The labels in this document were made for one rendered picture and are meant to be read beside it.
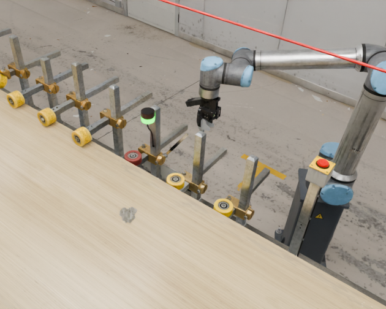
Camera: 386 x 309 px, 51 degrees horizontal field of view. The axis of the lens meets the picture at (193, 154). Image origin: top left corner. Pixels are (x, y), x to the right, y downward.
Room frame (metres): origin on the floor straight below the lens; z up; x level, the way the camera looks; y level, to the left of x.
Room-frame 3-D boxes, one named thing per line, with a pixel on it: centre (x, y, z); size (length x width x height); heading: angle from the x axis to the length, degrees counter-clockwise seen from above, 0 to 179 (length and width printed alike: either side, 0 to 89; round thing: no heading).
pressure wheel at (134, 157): (1.43, 0.28, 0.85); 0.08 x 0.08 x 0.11
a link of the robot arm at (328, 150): (1.62, -0.72, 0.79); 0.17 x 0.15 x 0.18; 172
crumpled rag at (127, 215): (1.07, 0.24, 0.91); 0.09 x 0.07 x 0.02; 1
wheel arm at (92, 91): (1.84, 0.60, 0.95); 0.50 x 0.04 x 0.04; 146
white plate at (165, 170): (1.50, 0.14, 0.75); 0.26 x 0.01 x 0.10; 56
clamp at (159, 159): (1.51, 0.20, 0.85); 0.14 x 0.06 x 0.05; 56
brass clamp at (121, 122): (1.65, 0.41, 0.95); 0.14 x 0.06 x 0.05; 56
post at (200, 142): (1.36, -0.03, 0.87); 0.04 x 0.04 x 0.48; 56
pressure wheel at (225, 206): (1.15, -0.14, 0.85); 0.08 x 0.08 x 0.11
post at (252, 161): (1.22, -0.23, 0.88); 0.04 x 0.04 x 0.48; 56
